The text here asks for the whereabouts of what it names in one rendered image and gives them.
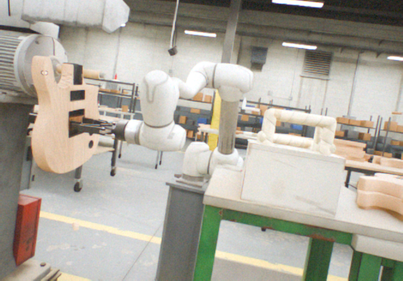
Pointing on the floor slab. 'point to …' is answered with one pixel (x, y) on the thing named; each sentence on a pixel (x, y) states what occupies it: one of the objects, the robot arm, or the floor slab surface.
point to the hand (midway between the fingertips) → (78, 122)
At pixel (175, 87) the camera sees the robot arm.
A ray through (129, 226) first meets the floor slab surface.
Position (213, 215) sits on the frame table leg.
